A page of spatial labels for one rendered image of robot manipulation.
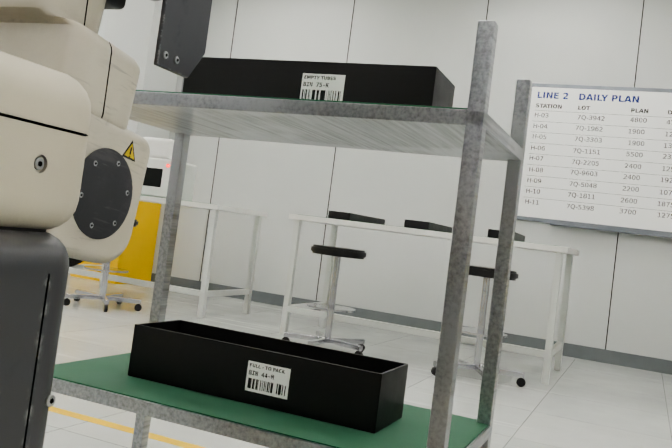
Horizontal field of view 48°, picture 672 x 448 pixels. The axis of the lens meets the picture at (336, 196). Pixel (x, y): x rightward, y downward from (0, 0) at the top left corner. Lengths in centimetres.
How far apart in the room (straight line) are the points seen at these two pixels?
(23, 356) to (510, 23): 607
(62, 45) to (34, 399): 40
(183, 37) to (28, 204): 45
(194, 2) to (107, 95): 19
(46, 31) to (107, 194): 19
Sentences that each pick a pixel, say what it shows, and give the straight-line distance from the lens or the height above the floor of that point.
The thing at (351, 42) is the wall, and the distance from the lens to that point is 685.
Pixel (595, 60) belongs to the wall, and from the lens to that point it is 633.
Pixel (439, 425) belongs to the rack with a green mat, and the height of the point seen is 42.
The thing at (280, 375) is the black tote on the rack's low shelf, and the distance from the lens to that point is 155.
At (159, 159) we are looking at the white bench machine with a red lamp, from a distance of 591.
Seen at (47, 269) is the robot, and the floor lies 66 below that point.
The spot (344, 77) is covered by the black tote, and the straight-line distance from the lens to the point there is 156.
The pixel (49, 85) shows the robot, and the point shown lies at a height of 79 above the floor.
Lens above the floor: 72
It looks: 3 degrees up
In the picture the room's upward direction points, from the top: 7 degrees clockwise
